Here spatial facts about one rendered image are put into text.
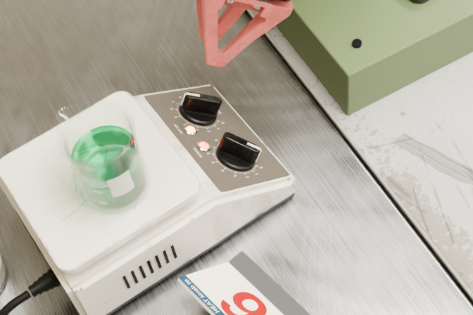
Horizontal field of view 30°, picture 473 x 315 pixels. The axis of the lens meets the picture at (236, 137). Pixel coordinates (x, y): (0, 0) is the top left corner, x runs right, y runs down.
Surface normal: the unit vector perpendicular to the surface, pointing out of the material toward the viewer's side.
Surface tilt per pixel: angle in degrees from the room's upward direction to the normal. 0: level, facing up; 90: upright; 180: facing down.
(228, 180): 30
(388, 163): 0
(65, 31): 0
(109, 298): 90
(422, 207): 0
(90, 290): 90
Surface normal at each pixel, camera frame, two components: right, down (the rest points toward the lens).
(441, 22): -0.09, -0.56
